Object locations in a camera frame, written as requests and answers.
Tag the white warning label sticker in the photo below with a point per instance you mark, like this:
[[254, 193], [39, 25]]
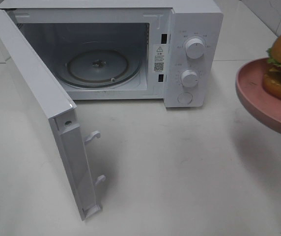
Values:
[[159, 57]]

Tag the pink round plate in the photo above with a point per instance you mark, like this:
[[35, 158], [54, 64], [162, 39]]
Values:
[[260, 104]]

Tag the upper white power knob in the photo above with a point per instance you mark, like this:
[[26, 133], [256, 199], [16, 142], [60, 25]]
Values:
[[194, 47]]

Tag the white timer knob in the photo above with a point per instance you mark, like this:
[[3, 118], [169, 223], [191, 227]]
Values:
[[189, 79]]

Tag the white microwave oven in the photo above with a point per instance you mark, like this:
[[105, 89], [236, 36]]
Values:
[[52, 26]]

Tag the white microwave door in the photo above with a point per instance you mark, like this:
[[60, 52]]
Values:
[[52, 113]]

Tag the round white door button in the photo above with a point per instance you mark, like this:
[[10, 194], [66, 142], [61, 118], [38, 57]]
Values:
[[185, 98]]

